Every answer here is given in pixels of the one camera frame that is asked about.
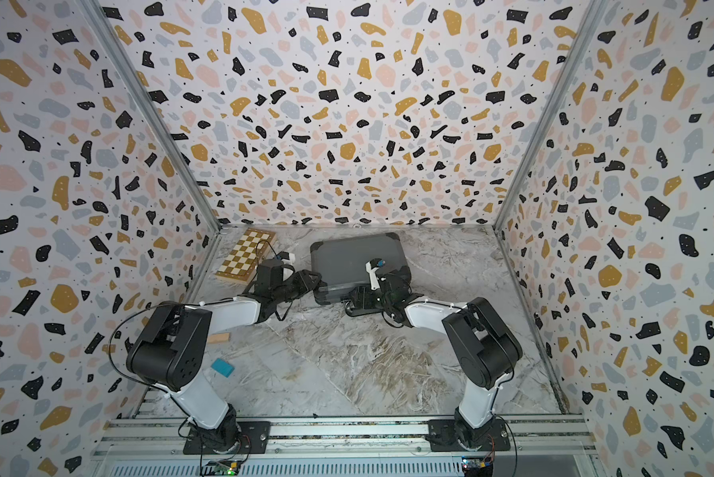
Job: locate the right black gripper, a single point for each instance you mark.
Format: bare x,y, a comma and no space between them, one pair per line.
362,293

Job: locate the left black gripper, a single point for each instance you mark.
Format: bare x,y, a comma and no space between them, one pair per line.
304,284

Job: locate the grey poker set case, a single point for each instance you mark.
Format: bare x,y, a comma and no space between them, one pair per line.
341,263

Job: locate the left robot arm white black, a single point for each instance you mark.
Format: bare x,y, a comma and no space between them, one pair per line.
168,353

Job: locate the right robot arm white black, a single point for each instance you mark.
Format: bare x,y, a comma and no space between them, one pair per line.
486,349

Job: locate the wooden chess board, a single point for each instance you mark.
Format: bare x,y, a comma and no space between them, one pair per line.
242,261

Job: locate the small wooden block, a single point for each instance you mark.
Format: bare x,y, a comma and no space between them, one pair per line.
218,338

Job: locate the teal small block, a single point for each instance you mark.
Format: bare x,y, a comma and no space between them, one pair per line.
222,367

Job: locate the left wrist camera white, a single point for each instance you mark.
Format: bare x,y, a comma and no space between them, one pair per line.
286,258

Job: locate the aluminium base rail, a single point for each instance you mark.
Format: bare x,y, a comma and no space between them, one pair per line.
516,445

